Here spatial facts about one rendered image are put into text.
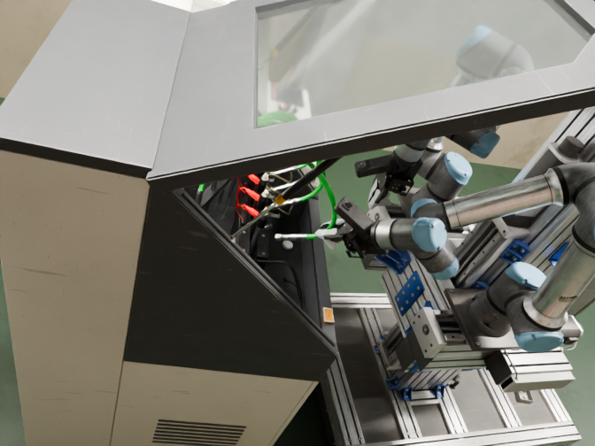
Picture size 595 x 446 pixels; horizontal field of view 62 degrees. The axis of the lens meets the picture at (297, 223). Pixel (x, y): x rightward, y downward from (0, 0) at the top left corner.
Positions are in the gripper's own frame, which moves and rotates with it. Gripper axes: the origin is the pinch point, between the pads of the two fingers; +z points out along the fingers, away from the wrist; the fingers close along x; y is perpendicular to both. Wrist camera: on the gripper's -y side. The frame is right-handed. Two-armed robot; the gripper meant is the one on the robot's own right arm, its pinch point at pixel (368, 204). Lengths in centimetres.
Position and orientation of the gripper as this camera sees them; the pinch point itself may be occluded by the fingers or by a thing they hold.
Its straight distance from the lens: 149.7
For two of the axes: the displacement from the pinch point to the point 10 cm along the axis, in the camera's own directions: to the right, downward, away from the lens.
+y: 9.5, 1.8, 2.6
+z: -3.1, 6.8, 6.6
